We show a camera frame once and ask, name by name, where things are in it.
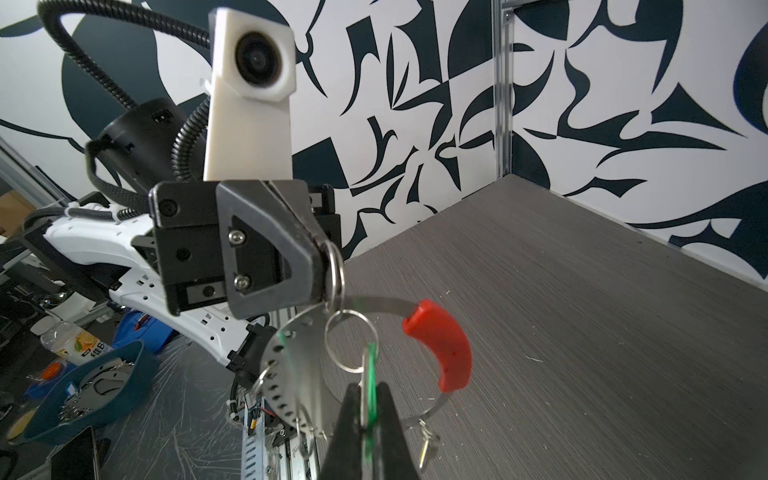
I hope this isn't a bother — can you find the teal bowl with parts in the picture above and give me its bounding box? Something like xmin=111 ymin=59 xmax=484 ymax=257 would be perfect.
xmin=20 ymin=341 xmax=158 ymax=445

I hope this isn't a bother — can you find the black corrugated cable conduit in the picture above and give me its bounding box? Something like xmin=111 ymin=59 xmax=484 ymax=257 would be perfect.
xmin=35 ymin=0 xmax=214 ymax=211

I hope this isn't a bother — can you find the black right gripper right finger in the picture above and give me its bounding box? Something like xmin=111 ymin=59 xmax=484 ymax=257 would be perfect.
xmin=372 ymin=382 xmax=420 ymax=480

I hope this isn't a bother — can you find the red key cap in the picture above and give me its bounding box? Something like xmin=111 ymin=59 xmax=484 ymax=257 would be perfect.
xmin=401 ymin=299 xmax=473 ymax=394

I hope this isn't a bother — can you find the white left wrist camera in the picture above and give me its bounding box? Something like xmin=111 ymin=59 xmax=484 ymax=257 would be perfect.
xmin=203 ymin=7 xmax=296 ymax=181

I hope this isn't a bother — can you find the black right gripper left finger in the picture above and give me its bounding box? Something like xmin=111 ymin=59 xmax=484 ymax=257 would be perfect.
xmin=318 ymin=383 xmax=363 ymax=480

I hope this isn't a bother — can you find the white slotted cable duct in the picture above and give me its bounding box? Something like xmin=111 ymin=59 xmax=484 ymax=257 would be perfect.
xmin=240 ymin=416 xmax=268 ymax=480

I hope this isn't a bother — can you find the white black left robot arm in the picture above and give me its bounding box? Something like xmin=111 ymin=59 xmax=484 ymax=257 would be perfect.
xmin=21 ymin=177 xmax=345 ymax=386

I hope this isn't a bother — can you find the plastic drink bottle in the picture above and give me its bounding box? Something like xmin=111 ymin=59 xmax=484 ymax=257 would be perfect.
xmin=40 ymin=322 xmax=112 ymax=366

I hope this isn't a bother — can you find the smartphone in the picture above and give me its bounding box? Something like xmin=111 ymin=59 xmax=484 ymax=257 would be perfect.
xmin=50 ymin=427 xmax=101 ymax=480

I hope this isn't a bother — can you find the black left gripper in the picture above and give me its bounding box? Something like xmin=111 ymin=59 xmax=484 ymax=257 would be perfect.
xmin=149 ymin=180 xmax=341 ymax=319

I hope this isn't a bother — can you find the aluminium frame corner post right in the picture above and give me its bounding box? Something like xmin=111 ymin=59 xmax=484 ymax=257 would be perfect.
xmin=492 ymin=1 xmax=514 ymax=178

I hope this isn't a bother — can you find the green key tag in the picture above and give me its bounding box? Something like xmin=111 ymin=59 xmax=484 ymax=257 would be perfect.
xmin=360 ymin=342 xmax=377 ymax=463

